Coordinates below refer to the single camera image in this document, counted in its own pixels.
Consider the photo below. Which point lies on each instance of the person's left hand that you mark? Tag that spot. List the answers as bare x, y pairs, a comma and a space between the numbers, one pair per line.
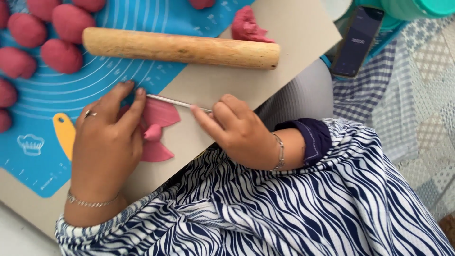
103, 149

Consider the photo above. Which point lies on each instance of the person's right hand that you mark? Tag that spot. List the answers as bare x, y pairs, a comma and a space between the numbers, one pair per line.
245, 138

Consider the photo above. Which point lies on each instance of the pink dough bow shape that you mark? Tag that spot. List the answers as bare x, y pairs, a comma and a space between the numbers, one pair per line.
161, 113

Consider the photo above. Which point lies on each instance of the thin metal modelling tool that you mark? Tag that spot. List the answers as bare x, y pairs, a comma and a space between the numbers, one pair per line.
170, 101

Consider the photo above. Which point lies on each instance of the yellow plastic scraper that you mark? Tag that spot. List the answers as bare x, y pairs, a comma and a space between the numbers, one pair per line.
65, 133

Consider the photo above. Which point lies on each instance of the beige work board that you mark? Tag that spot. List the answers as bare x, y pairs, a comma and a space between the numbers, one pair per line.
220, 83

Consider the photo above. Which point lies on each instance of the navy blue sleeve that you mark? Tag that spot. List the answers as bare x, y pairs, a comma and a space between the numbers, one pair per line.
312, 140

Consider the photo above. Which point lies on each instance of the grey ribbed trouser leg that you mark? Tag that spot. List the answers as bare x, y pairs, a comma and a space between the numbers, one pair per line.
298, 96

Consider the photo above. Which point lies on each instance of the blue silicone baking mat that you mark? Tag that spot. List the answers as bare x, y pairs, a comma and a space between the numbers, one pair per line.
46, 92

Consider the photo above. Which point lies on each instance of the navy white striped garment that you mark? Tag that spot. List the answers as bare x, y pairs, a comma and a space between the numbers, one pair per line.
284, 213

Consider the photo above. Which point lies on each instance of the group of pink dough balls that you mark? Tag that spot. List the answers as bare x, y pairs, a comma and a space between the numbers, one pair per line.
62, 56

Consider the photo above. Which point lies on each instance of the torn pink dough scrap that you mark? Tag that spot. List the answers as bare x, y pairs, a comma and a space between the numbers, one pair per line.
247, 28

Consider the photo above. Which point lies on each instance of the wooden rolling pin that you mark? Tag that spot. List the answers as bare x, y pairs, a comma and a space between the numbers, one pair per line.
177, 48

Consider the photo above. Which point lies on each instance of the blue white checked cloth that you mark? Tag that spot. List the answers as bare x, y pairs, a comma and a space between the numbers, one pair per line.
369, 99

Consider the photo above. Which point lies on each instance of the round pink dough piece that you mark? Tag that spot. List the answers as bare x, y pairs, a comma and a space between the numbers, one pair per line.
201, 3

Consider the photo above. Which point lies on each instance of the black smartphone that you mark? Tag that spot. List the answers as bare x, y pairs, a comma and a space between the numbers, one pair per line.
357, 42

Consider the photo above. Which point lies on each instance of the white round object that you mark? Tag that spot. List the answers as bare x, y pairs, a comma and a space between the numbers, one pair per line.
336, 7

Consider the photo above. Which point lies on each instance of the blue plastic crate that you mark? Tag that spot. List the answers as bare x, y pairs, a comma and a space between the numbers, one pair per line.
387, 39

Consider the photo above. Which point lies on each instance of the patchwork patterned floor mat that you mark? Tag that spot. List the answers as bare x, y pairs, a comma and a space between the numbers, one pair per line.
433, 106

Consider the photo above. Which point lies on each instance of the teal plastic container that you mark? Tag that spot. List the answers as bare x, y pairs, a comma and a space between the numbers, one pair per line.
408, 9

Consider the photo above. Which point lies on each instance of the brown object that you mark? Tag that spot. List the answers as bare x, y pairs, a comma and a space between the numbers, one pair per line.
448, 231

